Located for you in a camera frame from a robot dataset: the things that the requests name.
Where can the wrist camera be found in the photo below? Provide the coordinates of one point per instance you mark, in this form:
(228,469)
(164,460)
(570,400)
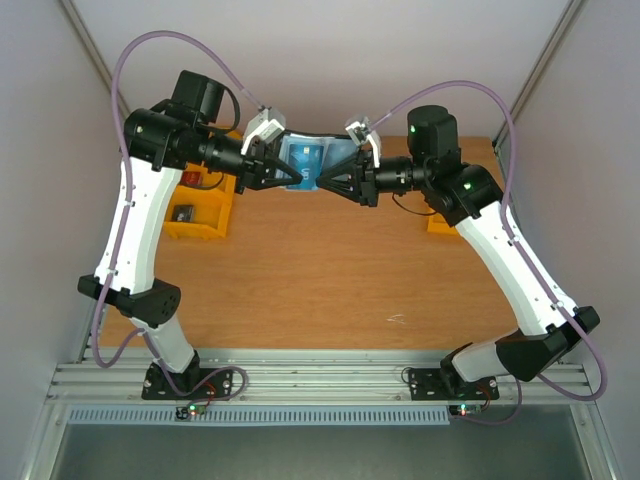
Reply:
(360,131)
(266,126)

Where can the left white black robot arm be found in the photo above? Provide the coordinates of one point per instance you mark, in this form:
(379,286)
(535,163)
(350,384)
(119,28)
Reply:
(159,144)

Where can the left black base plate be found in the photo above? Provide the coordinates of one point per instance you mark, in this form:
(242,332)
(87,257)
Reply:
(215,385)

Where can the yellow bin middle left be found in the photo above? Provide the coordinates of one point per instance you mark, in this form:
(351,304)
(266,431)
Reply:
(216,188)

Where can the right aluminium corner post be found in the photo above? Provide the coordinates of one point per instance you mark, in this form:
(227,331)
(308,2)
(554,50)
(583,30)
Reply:
(555,40)

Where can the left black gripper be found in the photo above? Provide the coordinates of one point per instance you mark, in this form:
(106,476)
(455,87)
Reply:
(256,171)

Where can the aluminium rail frame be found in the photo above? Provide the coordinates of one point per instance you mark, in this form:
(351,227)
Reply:
(276,376)

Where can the aluminium corner post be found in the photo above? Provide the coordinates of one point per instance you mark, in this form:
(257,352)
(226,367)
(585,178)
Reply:
(86,41)
(555,40)

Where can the left small circuit board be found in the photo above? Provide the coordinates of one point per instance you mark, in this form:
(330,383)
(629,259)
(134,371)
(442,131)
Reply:
(190,412)

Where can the dark VIP card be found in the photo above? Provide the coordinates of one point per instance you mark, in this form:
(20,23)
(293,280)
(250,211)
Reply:
(183,213)

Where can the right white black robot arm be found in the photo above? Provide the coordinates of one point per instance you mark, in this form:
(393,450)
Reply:
(549,323)

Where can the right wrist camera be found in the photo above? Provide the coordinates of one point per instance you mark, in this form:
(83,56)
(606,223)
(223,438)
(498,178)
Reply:
(360,131)

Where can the right small circuit board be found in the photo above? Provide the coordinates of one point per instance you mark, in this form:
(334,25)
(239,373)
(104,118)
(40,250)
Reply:
(466,409)

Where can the small circuit board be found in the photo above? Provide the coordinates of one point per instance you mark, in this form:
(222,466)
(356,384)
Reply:
(466,409)
(190,412)

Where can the yellow bin right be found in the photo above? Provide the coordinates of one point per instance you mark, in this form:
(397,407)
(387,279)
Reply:
(436,224)

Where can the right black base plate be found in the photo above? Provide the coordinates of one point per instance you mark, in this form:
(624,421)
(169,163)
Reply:
(425,384)

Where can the left aluminium corner post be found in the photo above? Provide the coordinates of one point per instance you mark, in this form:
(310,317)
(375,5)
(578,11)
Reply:
(86,41)

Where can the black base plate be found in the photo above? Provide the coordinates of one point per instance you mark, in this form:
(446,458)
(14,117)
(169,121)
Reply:
(215,385)
(425,384)

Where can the yellow bin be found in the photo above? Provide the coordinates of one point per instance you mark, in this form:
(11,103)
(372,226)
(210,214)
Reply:
(436,224)
(210,221)
(216,188)

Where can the grey slotted cable duct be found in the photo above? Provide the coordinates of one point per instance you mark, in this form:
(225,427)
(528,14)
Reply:
(260,416)

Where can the yellow bin near left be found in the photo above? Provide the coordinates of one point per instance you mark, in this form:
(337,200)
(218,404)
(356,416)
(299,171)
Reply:
(210,221)

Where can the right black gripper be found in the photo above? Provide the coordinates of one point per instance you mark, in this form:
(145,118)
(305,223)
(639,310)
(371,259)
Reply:
(366,178)

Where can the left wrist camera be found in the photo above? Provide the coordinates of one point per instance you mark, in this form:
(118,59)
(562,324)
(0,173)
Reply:
(266,126)

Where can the black card holder wallet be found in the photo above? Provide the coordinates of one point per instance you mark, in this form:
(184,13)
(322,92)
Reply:
(336,148)

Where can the red card in bin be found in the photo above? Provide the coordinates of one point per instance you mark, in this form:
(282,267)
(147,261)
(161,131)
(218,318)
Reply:
(191,179)

